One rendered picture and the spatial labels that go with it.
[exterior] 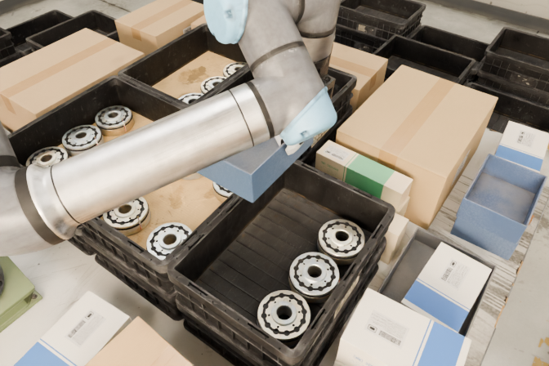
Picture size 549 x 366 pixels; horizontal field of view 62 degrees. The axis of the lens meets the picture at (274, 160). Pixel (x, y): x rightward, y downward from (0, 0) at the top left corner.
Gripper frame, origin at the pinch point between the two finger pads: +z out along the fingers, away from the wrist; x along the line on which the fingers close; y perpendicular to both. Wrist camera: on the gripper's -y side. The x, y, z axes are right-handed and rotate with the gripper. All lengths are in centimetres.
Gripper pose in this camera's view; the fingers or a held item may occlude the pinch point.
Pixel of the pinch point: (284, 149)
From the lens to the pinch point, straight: 82.1
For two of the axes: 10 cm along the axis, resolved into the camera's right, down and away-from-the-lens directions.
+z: -0.8, 6.8, 7.3
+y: 6.1, -5.4, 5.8
